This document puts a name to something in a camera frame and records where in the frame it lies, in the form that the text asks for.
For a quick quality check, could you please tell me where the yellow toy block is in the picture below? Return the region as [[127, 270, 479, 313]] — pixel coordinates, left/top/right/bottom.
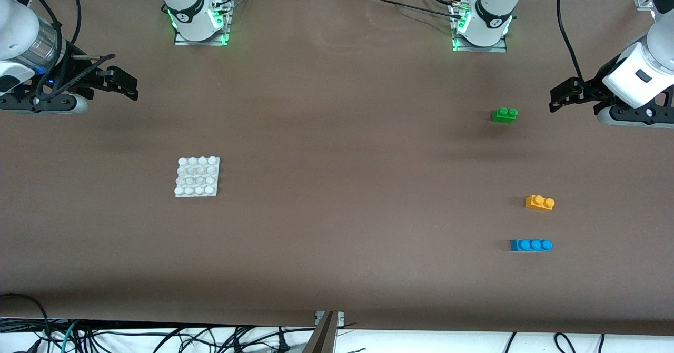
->
[[525, 195, 556, 212]]

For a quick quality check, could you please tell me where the white studded base plate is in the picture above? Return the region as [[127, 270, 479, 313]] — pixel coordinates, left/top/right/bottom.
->
[[174, 156, 221, 198]]

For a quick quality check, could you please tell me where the green toy block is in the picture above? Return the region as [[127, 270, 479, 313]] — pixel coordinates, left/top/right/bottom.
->
[[491, 107, 519, 124]]

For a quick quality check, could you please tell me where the blue toy block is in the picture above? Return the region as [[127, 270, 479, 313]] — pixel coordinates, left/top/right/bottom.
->
[[510, 239, 553, 252]]

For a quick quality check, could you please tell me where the brown paper table cover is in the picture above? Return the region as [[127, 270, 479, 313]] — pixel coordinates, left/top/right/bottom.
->
[[0, 0, 674, 337]]

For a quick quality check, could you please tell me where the grey slanted beam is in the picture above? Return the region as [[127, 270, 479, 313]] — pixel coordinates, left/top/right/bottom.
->
[[303, 311, 338, 353]]

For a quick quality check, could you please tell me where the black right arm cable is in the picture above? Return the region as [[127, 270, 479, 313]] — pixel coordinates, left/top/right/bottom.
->
[[16, 0, 115, 103]]

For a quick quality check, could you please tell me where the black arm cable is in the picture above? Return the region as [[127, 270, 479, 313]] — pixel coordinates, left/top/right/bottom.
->
[[557, 0, 586, 82], [16, 0, 115, 103]]

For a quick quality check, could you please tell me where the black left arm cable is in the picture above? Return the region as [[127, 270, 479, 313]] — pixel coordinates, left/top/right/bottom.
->
[[557, 0, 586, 82]]

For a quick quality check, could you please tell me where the black cable across table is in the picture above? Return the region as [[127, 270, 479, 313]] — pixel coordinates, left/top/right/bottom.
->
[[363, 0, 464, 19]]

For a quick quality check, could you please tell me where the black looped floor cable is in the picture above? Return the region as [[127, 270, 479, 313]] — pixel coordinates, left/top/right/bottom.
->
[[0, 293, 52, 353]]

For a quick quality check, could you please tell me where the curled black floor cable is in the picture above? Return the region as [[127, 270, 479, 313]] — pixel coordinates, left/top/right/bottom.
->
[[553, 332, 578, 353]]

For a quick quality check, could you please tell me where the teal floor cable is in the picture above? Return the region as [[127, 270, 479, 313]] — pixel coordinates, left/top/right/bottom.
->
[[60, 320, 81, 353]]

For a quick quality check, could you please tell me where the black floor cable tangle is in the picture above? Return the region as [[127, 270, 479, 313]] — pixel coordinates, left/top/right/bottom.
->
[[74, 324, 316, 353]]

